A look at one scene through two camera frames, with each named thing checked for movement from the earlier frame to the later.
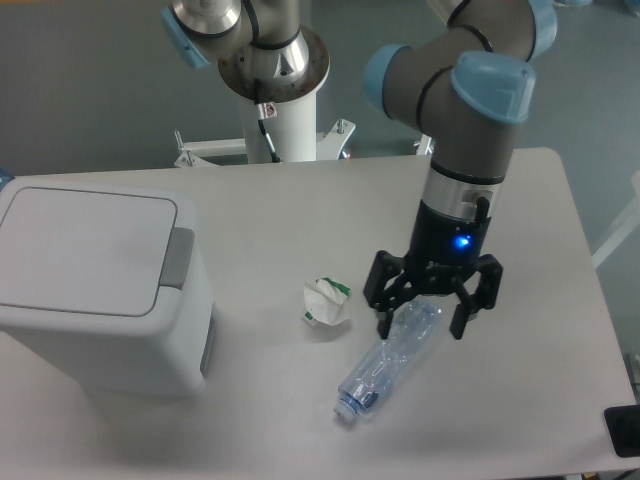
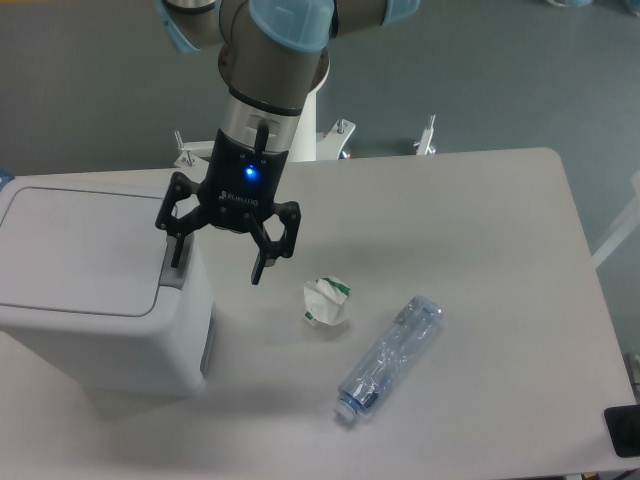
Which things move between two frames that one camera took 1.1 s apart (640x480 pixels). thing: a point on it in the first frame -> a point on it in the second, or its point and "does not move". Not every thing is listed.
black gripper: [444, 247] -> [239, 190]
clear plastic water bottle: [410, 330] does not move
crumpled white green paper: [326, 301] does not move
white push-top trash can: [108, 280] does not move
